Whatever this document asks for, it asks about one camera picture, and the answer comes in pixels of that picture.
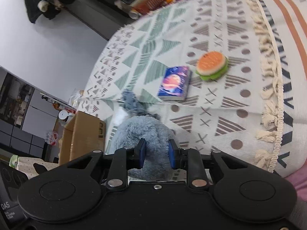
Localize fluffy grey-blue plush ball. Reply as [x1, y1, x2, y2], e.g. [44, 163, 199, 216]
[107, 116, 175, 181]

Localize grey felt elephant toy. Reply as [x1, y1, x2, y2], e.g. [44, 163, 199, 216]
[122, 89, 152, 116]

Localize brown cardboard box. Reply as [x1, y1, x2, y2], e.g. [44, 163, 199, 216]
[59, 111, 106, 165]

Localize blue planet tissue pack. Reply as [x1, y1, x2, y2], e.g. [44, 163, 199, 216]
[157, 66, 191, 101]

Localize white electric kettle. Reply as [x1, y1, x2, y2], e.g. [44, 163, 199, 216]
[58, 110, 74, 122]

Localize hamburger plush toy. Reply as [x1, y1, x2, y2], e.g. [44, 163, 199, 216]
[196, 51, 229, 81]

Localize patterned geometric blanket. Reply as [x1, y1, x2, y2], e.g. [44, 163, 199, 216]
[78, 0, 271, 168]

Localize orange striped blanket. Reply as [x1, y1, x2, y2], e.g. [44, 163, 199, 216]
[246, 0, 306, 177]

